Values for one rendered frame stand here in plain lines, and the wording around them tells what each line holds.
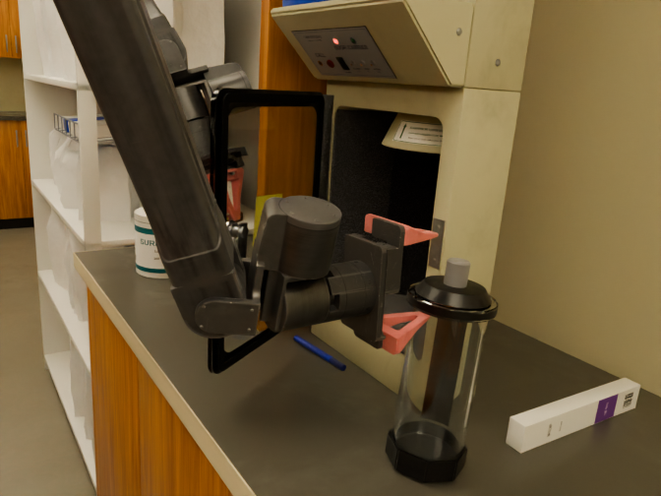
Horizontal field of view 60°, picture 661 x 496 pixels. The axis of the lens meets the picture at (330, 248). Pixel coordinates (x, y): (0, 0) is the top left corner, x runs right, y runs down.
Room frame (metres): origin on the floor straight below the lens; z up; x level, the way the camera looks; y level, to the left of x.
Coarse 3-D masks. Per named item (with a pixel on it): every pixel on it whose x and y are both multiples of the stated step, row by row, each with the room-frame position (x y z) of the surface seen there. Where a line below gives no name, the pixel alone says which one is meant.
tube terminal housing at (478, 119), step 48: (480, 0) 0.77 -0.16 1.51; (528, 0) 0.82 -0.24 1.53; (480, 48) 0.78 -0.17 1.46; (336, 96) 1.00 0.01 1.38; (384, 96) 0.90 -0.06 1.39; (432, 96) 0.81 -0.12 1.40; (480, 96) 0.78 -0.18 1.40; (480, 144) 0.79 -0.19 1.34; (480, 192) 0.80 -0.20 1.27; (480, 240) 0.81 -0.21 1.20; (336, 336) 0.96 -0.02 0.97; (384, 384) 0.84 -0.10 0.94
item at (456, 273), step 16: (448, 272) 0.65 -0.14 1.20; (464, 272) 0.65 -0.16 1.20; (416, 288) 0.66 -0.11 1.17; (432, 288) 0.64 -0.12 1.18; (448, 288) 0.64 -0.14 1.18; (464, 288) 0.64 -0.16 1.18; (480, 288) 0.65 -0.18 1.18; (448, 304) 0.61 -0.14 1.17; (464, 304) 0.61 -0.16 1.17; (480, 304) 0.62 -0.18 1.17
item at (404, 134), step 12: (396, 120) 0.92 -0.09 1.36; (408, 120) 0.89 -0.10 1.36; (420, 120) 0.88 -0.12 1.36; (432, 120) 0.87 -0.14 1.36; (396, 132) 0.90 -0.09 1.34; (408, 132) 0.88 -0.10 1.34; (420, 132) 0.87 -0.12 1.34; (432, 132) 0.86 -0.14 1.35; (384, 144) 0.92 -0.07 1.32; (396, 144) 0.89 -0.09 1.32; (408, 144) 0.87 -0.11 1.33; (420, 144) 0.86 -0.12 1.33; (432, 144) 0.86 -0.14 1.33
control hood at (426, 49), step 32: (352, 0) 0.78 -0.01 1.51; (384, 0) 0.73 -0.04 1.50; (416, 0) 0.71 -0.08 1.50; (448, 0) 0.74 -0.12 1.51; (288, 32) 0.96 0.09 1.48; (384, 32) 0.77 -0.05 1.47; (416, 32) 0.72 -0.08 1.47; (448, 32) 0.74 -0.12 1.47; (416, 64) 0.77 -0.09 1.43; (448, 64) 0.75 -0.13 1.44
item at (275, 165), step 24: (216, 96) 0.74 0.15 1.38; (240, 120) 0.78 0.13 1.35; (264, 120) 0.84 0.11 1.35; (288, 120) 0.90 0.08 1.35; (312, 120) 0.97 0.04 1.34; (240, 144) 0.78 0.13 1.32; (264, 144) 0.84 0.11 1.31; (288, 144) 0.90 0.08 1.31; (312, 144) 0.98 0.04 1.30; (240, 168) 0.79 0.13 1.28; (264, 168) 0.84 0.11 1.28; (288, 168) 0.91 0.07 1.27; (312, 168) 0.98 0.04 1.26; (240, 192) 0.79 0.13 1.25; (264, 192) 0.84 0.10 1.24; (288, 192) 0.91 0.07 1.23; (312, 192) 0.99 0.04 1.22; (240, 216) 0.79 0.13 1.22; (240, 336) 0.80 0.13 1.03
